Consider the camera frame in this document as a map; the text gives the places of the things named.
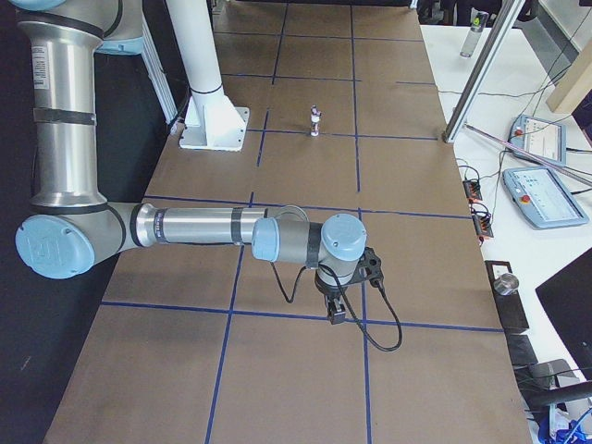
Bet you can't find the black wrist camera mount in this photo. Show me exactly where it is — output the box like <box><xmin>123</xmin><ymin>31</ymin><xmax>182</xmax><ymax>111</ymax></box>
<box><xmin>349</xmin><ymin>247</ymin><xmax>384</xmax><ymax>289</ymax></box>

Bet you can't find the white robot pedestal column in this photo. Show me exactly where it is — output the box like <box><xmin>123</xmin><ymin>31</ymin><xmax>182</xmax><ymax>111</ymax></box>
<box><xmin>166</xmin><ymin>0</ymin><xmax>250</xmax><ymax>152</ymax></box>

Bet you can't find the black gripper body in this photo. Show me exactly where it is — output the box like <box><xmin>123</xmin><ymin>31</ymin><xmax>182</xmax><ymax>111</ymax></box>
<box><xmin>314</xmin><ymin>273</ymin><xmax>347</xmax><ymax>303</ymax></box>

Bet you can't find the black monitor corner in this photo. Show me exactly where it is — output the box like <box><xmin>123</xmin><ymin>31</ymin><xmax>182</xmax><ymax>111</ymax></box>
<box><xmin>536</xmin><ymin>250</ymin><xmax>592</xmax><ymax>380</ymax></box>

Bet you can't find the far teach pendant tablet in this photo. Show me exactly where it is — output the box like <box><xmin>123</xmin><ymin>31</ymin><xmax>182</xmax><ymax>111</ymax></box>
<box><xmin>508</xmin><ymin>114</ymin><xmax>567</xmax><ymax>167</ymax></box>

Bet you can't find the white PPR pipe valve piece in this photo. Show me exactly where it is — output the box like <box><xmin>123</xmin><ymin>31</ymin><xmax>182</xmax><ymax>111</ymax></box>
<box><xmin>310</xmin><ymin>105</ymin><xmax>322</xmax><ymax>137</ymax></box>

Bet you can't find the near teach pendant tablet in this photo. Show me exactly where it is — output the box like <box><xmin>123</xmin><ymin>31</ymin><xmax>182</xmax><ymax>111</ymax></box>
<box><xmin>502</xmin><ymin>166</ymin><xmax>589</xmax><ymax>229</ymax></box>

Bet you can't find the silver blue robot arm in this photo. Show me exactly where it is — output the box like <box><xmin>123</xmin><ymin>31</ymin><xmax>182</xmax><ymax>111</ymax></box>
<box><xmin>15</xmin><ymin>1</ymin><xmax>371</xmax><ymax>324</ymax></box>

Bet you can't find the aluminium frame post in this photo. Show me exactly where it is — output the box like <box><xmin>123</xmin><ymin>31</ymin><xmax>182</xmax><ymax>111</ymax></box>
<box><xmin>442</xmin><ymin>0</ymin><xmax>525</xmax><ymax>143</ymax></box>

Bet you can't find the wooden plank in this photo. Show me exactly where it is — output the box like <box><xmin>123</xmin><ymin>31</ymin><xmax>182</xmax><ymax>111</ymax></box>
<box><xmin>547</xmin><ymin>40</ymin><xmax>591</xmax><ymax>114</ymax></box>

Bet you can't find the metal weight cylinder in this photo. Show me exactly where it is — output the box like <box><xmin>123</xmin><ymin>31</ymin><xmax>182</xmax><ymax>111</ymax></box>
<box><xmin>493</xmin><ymin>273</ymin><xmax>519</xmax><ymax>296</ymax></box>

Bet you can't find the teach pendant tablet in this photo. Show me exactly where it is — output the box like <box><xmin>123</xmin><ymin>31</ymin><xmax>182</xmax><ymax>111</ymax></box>
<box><xmin>508</xmin><ymin>114</ymin><xmax>567</xmax><ymax>167</ymax></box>
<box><xmin>502</xmin><ymin>166</ymin><xmax>589</xmax><ymax>229</ymax></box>

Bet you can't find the clear water bottle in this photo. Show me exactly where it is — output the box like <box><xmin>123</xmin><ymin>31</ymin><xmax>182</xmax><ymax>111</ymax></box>
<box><xmin>460</xmin><ymin>11</ymin><xmax>489</xmax><ymax>58</ymax></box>

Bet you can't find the orange black connector board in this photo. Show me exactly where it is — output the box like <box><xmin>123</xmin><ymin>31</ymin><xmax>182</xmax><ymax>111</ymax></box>
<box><xmin>462</xmin><ymin>179</ymin><xmax>483</xmax><ymax>204</ymax></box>

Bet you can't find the black flat block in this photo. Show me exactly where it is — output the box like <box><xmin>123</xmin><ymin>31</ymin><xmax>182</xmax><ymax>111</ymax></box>
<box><xmin>485</xmin><ymin>260</ymin><xmax>529</xmax><ymax>334</ymax></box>

